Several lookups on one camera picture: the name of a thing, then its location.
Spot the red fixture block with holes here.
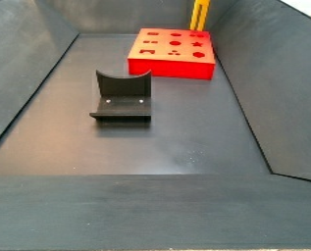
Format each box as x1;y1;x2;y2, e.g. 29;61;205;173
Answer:
128;28;216;79

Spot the yellow square-circle peg object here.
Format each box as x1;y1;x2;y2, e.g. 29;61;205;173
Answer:
189;0;212;31

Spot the black curved regrasp stand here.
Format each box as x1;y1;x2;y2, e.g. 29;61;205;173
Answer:
90;72;152;121

